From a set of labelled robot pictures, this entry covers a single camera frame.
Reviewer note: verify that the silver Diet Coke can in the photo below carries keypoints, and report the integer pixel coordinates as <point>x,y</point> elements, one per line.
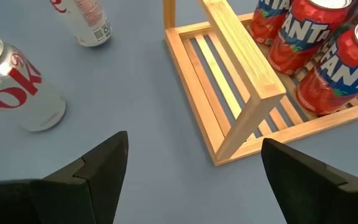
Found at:
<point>89,21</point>
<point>26,93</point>

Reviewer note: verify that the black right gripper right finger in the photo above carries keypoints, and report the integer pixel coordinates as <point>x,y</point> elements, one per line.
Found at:
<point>322,199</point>

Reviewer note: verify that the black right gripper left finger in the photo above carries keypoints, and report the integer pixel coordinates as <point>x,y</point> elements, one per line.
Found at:
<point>57,202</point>

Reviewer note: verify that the wooden slatted shelf rack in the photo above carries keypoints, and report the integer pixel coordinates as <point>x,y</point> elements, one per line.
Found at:
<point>244,62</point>

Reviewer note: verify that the red Fanta can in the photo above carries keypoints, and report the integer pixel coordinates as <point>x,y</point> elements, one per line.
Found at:
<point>331,87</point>

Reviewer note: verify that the dark red soda can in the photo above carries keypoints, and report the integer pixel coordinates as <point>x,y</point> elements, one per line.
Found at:
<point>266,25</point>

